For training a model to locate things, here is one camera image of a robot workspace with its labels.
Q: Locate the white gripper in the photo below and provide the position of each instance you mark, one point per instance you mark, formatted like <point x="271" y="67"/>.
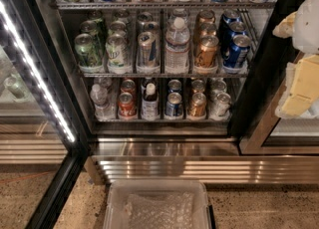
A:
<point x="309" y="27"/>

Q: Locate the orange soda can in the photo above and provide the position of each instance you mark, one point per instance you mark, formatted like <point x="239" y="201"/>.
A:
<point x="197" y="86"/>
<point x="197" y="105"/>

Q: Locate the front blue pepsi can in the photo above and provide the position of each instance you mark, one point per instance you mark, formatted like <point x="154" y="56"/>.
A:
<point x="237" y="51"/>

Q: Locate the blue pepsi can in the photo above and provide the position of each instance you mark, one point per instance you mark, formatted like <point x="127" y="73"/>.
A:
<point x="234" y="28"/>
<point x="237" y="51"/>

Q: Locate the middle blue pepsi can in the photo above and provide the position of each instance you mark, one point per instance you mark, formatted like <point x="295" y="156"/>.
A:
<point x="234" y="28"/>

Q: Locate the rear silver can bottom shelf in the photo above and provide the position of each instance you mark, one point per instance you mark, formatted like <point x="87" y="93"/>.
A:
<point x="217" y="87"/>

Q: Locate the silver can shelf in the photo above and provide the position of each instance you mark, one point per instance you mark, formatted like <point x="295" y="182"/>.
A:
<point x="221" y="104"/>
<point x="217" y="87"/>

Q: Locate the front gold can middle shelf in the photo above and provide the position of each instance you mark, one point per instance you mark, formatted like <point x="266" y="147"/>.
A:
<point x="206" y="51"/>

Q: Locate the front silver can bottom shelf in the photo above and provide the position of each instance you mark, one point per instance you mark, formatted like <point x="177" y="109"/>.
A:
<point x="221" y="104"/>

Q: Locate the middle gold can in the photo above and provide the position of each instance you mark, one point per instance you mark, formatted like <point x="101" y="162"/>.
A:
<point x="204" y="29"/>

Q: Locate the water bottle middle shelf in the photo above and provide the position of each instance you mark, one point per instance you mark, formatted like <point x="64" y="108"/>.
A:
<point x="177" y="47"/>

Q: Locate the rear blue can bottom shelf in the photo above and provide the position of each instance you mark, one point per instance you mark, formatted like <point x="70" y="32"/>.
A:
<point x="174" y="86"/>

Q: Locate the blue can shelf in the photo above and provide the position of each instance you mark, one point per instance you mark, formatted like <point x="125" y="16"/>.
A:
<point x="174" y="86"/>
<point x="173" y="105"/>

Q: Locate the front blue can bottom shelf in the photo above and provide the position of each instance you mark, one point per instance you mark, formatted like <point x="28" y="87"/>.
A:
<point x="173" y="105"/>

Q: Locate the front silver energy can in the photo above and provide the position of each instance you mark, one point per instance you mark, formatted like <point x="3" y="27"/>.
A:
<point x="147" y="50"/>

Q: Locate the rear red soda can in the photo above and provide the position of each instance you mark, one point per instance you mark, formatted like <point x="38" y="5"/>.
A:
<point x="128" y="86"/>

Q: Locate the red soda can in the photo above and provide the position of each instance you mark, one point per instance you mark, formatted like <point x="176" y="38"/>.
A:
<point x="126" y="105"/>
<point x="128" y="86"/>

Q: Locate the front red soda can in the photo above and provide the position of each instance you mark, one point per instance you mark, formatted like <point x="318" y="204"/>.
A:
<point x="126" y="105"/>

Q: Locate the front 7up can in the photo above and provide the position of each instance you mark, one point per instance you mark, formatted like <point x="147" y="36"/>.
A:
<point x="117" y="51"/>

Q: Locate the small water bottle bottom shelf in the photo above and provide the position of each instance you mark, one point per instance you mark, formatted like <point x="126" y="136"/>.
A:
<point x="103" y="107"/>

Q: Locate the front green can middle shelf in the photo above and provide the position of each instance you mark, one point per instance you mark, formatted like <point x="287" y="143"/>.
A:
<point x="86" y="50"/>

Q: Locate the middle green can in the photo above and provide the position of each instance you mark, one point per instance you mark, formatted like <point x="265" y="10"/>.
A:
<point x="91" y="27"/>

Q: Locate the glass fridge door left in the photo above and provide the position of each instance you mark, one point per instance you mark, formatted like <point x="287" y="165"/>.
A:
<point x="32" y="142"/>

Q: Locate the dark glass bottle white cap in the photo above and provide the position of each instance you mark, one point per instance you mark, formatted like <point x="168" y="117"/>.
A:
<point x="150" y="102"/>

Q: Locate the clear plastic bin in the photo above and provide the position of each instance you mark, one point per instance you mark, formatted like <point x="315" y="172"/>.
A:
<point x="158" y="204"/>

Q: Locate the led light strip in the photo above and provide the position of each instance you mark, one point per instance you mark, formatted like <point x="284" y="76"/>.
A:
<point x="10" y="27"/>

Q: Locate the middle wire shelf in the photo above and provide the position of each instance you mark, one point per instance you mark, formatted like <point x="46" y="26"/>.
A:
<point x="161" y="75"/>

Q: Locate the wire shelf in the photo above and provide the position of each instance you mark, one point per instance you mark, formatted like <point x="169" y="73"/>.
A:
<point x="161" y="5"/>
<point x="161" y="75"/>

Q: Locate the upper wire shelf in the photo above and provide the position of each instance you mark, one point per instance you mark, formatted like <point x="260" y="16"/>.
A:
<point x="161" y="5"/>

